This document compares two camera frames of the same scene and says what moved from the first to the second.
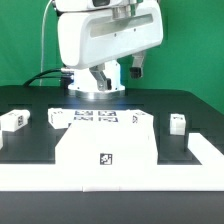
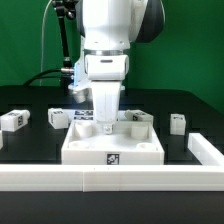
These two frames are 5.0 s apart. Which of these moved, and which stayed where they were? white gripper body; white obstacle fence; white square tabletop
Moved: white gripper body; white square tabletop
Stayed: white obstacle fence
